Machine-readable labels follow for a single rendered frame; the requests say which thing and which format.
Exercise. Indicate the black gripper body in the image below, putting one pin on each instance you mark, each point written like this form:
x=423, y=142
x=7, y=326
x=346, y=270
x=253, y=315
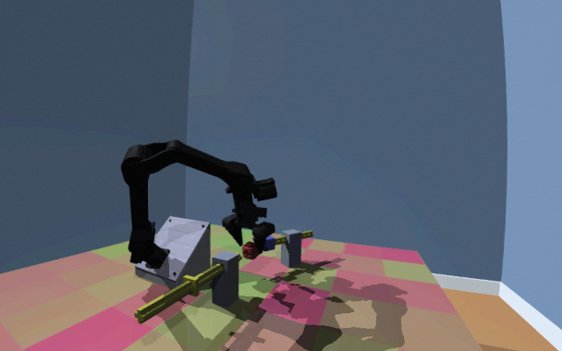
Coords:
x=244, y=218

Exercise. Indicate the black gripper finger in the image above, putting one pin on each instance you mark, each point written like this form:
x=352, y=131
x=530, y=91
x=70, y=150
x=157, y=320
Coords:
x=236, y=233
x=259, y=243

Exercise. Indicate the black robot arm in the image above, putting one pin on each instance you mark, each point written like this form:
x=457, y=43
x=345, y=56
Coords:
x=142, y=160

